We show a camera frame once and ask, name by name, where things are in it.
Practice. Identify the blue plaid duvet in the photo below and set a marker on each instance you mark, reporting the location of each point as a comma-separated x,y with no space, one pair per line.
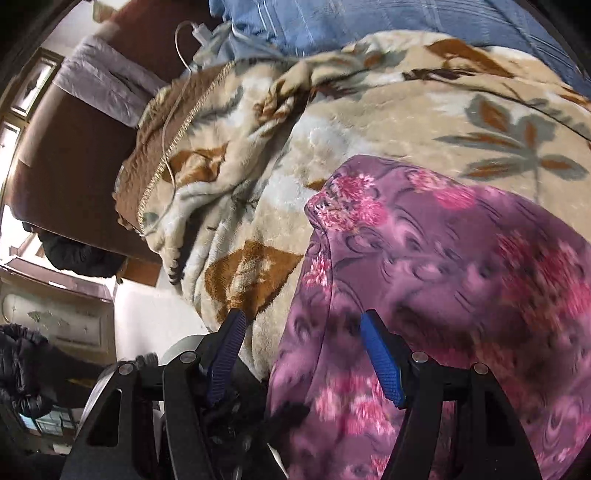
369,23

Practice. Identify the white charger plug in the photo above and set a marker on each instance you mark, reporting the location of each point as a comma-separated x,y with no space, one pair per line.
201,36

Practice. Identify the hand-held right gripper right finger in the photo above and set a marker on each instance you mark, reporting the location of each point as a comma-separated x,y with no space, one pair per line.
381,355

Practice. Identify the wooden cabinet with pale panel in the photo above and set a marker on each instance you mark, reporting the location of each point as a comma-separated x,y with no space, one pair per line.
55,318

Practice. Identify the dark cloth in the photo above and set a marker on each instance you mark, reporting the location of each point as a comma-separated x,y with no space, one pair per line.
78,254

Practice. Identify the pale lilac cloth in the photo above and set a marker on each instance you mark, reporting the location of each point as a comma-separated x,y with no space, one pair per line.
106,78

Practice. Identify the brown bed headboard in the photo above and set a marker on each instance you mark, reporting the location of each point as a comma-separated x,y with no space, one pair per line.
69,175

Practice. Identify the purple floral long-sleeve shirt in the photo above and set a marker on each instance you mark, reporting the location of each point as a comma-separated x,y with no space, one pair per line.
438,258

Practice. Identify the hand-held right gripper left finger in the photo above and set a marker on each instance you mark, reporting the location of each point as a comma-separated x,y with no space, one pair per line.
226,355

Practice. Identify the wooden door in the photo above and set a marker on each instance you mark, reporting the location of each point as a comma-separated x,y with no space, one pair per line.
32,87

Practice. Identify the beige leaf-print fleece blanket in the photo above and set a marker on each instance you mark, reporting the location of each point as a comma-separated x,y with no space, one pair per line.
369,115

